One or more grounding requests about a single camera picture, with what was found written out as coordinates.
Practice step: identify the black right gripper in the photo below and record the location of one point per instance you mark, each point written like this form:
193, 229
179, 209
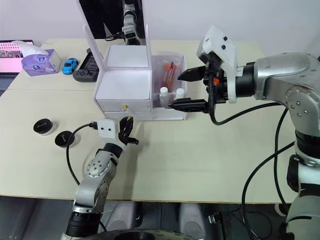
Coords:
220, 93

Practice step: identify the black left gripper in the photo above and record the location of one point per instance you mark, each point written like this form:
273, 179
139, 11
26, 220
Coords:
127, 141

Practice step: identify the white drawer with gold knob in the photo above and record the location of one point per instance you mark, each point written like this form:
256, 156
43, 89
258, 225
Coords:
110, 106
142, 115

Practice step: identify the orange brush set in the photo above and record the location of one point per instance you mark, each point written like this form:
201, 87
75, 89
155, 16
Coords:
170, 72

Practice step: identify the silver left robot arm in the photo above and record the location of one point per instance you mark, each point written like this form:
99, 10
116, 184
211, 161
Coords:
95, 180

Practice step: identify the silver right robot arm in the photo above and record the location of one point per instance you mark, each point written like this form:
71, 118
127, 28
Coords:
280, 75

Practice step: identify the white cosmetic organizer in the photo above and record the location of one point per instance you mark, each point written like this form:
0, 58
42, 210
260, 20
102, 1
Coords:
125, 82

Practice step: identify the beige bottle with white cap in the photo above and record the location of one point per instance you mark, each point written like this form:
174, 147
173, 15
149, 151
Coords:
179, 93

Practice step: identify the clear bottle with white cap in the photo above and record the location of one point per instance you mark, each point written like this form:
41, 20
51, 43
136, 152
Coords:
163, 93

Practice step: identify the round compact with black lid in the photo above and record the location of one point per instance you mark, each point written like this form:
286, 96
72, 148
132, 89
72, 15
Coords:
43, 126
65, 138

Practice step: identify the black handheld game console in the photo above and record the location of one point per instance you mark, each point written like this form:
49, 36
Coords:
86, 68

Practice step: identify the blue toy car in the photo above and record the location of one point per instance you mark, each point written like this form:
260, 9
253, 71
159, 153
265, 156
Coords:
70, 66

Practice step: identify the grey rounded shape under table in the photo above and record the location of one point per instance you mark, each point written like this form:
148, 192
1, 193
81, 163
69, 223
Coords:
193, 220
123, 220

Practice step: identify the purple tissue box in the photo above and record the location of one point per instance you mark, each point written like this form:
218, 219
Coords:
40, 62

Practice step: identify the white framed mirror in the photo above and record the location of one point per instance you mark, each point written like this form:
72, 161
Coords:
107, 20

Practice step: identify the laptop with pink screen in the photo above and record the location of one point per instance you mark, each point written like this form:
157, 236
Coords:
10, 57

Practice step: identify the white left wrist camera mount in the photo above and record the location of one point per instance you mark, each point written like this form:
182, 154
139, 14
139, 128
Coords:
107, 128

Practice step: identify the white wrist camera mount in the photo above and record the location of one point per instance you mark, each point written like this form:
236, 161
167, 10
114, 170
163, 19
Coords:
220, 42
107, 128

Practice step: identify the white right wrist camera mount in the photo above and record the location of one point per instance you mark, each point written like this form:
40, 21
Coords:
220, 42

